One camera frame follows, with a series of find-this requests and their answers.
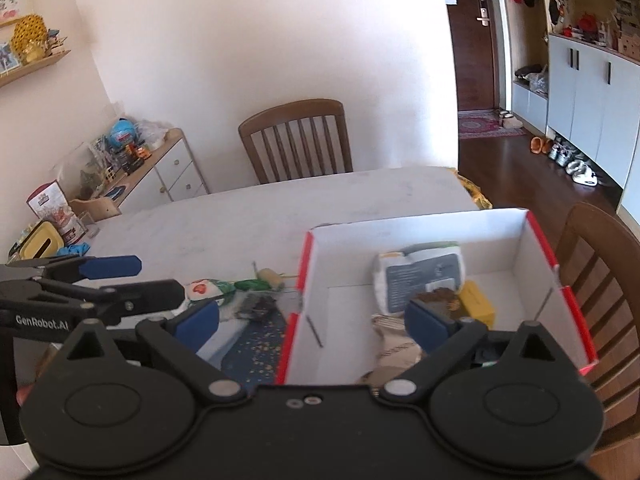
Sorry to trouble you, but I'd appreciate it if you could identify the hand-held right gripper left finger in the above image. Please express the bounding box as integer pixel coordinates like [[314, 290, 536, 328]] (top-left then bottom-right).
[[60, 300, 248, 401]]

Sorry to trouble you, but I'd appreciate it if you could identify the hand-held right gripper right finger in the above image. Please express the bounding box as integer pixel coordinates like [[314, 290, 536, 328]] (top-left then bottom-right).
[[380, 300, 558, 401]]

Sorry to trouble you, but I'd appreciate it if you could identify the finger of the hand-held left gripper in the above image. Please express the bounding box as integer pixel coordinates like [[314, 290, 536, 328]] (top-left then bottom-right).
[[45, 280, 186, 326], [7, 255, 142, 285]]

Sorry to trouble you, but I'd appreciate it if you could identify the brown patterned packet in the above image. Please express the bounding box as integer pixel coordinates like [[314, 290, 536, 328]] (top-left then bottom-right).
[[416, 287, 463, 321]]

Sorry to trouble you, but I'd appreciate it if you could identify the silver foil packet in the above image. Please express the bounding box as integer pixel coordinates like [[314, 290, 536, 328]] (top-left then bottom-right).
[[357, 314, 428, 386]]

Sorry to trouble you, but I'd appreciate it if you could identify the white pack grey-blue label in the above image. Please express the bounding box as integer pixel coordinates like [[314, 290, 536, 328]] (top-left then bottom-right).
[[372, 247, 468, 313]]

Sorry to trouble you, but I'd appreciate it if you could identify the white pack green stripe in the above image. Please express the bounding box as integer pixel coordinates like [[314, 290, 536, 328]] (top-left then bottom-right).
[[400, 241, 461, 257]]

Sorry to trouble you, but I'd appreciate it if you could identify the red and white cardboard box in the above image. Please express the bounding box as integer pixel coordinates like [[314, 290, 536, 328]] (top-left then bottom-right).
[[275, 208, 598, 387]]

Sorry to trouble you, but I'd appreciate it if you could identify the round white packet red print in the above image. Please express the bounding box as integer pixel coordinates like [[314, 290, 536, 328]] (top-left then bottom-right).
[[185, 278, 236, 307]]

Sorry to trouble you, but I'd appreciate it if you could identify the red can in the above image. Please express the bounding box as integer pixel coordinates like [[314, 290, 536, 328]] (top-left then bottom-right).
[[55, 210, 89, 246]]

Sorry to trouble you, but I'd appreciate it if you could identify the dark packet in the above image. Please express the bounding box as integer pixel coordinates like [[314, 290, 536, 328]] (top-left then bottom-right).
[[235, 294, 276, 319]]

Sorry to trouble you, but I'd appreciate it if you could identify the blue speckled bag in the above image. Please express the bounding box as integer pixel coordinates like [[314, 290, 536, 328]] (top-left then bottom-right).
[[220, 305, 292, 386]]

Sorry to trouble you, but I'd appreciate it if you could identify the wooden tray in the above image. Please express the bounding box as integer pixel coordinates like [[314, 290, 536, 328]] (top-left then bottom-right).
[[70, 196, 122, 222]]

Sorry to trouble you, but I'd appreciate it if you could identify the yellow tissue box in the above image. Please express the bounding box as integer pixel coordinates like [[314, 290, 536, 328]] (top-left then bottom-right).
[[20, 220, 66, 261]]

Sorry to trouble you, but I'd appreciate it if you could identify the beige roll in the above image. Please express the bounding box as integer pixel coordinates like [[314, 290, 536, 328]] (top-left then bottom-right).
[[256, 268, 287, 291]]

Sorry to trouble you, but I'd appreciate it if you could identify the red and white carton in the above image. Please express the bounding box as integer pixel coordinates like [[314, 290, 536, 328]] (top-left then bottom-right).
[[26, 180, 68, 221]]

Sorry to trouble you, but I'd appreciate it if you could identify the small white drawer cabinet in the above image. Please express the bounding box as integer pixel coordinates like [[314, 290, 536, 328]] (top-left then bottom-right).
[[70, 128, 211, 218]]

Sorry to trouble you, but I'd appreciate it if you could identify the blue ball toy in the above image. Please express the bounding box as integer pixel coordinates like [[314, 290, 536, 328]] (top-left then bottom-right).
[[107, 117, 146, 150]]

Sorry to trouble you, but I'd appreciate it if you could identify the gold foil sheet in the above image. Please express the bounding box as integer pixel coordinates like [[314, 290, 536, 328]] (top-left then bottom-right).
[[450, 167, 493, 210]]

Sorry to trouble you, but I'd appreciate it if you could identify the white plastic bag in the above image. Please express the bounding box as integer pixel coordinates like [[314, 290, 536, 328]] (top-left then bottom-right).
[[137, 119, 168, 148]]

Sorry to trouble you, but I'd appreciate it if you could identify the brown wooden chair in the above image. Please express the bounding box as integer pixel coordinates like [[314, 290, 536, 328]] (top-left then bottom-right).
[[555, 202, 640, 403], [238, 99, 353, 185]]

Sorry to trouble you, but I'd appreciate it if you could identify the patterned red rug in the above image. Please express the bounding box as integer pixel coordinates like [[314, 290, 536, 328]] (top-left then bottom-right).
[[457, 112, 528, 141]]

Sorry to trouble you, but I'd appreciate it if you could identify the low light blue bench cabinet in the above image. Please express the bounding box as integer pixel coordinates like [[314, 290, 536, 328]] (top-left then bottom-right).
[[512, 82, 549, 137]]

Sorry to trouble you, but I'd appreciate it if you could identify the dark brown door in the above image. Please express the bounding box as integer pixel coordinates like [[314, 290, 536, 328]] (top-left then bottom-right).
[[439, 0, 501, 112]]

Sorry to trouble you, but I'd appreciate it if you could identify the clear plastic bag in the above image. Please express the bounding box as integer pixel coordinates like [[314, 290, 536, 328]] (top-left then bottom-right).
[[527, 67, 550, 95]]

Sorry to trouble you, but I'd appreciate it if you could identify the light blue shoe cabinet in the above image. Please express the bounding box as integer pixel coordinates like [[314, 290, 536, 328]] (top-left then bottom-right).
[[545, 34, 640, 191]]

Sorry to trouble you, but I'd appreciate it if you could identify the framed picture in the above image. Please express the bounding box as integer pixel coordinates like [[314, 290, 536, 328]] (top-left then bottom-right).
[[0, 0, 34, 26]]

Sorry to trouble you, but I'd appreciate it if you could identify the small wooden box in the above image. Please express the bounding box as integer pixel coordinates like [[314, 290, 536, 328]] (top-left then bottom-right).
[[617, 30, 640, 58]]

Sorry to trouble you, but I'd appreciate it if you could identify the wooden wall shelf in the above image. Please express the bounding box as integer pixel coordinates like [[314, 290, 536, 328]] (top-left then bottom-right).
[[0, 50, 72, 88]]

